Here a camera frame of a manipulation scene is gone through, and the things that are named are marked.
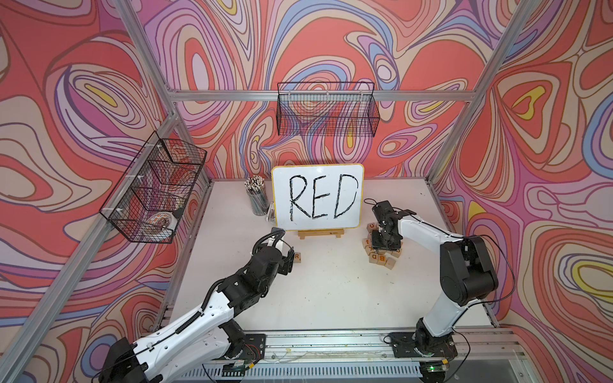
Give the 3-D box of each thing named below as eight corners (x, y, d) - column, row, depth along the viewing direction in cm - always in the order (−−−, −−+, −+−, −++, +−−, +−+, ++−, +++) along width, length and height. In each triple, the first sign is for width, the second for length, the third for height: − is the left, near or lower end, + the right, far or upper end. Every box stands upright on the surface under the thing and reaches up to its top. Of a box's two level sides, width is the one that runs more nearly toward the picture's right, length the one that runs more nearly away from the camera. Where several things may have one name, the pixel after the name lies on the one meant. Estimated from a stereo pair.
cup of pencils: (252, 216, 108) (243, 187, 94) (254, 204, 113) (246, 175, 99) (268, 216, 108) (262, 187, 94) (270, 204, 113) (264, 175, 98)
